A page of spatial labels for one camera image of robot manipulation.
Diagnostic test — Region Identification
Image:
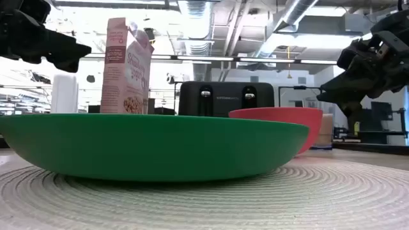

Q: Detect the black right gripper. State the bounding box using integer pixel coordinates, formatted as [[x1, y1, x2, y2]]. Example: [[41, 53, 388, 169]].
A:
[[316, 9, 409, 118]]

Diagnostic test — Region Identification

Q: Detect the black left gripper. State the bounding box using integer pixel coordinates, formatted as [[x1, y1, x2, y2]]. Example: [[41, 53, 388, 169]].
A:
[[0, 0, 92, 73]]

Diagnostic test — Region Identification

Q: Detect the pink strawberry yogurt cereal box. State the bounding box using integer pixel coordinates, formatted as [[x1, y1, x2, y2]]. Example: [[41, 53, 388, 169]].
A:
[[100, 17, 155, 115]]

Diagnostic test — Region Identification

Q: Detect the red bowl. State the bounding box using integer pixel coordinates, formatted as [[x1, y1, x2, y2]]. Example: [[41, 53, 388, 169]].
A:
[[228, 107, 324, 156]]

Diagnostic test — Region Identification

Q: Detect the white cylindrical column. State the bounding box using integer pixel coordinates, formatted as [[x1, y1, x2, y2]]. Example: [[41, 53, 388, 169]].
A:
[[50, 73, 79, 114]]

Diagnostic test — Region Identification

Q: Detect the glass of milk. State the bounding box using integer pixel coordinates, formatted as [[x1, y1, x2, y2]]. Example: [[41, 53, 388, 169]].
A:
[[314, 113, 334, 150]]

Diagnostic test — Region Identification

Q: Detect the black desk with monitor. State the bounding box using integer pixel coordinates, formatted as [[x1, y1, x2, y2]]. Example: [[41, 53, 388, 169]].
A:
[[346, 101, 409, 145]]

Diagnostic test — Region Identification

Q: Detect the green plate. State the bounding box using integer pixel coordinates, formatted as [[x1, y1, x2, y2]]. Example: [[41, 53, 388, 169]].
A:
[[0, 113, 310, 183]]

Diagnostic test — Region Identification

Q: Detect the black four-slot toaster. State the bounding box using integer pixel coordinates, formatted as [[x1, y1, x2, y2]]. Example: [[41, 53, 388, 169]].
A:
[[178, 80, 275, 118]]

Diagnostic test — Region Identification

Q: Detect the white plate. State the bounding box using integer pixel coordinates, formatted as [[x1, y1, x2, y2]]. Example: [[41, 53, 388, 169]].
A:
[[0, 157, 409, 230]]

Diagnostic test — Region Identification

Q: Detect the silver ceiling air duct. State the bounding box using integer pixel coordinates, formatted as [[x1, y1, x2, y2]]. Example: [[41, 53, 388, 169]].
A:
[[256, 0, 320, 59]]

